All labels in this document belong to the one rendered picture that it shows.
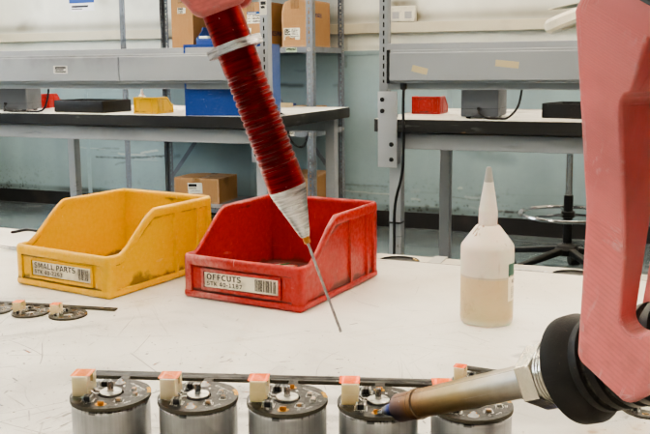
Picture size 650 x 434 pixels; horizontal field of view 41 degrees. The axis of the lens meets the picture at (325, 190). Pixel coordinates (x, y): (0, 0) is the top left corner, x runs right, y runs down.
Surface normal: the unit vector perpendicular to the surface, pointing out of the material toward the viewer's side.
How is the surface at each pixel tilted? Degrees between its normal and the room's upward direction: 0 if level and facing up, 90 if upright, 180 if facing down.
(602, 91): 108
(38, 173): 90
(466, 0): 90
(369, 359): 0
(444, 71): 90
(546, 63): 90
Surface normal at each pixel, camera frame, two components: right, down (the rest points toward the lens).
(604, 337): -0.81, 0.23
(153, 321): -0.01, -0.99
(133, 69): -0.39, 0.14
